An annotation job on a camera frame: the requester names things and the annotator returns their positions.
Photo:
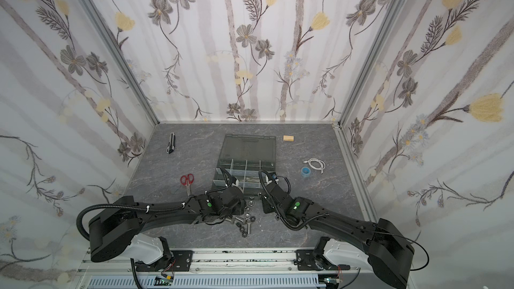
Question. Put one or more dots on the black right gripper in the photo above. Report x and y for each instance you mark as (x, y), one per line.
(269, 184)

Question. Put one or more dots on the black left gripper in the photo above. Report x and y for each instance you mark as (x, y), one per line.
(231, 184)

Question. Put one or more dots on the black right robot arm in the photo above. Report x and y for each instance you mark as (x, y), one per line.
(390, 254)

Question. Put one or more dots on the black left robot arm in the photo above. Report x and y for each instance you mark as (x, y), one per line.
(111, 227)

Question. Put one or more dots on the blue tape roll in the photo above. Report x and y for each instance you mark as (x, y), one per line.
(306, 172)

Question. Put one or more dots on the grey plastic organizer box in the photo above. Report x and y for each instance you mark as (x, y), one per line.
(243, 156)

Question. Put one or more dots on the red handled scissors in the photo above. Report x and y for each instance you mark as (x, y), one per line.
(187, 180)

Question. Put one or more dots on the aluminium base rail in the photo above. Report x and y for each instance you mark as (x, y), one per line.
(209, 268)

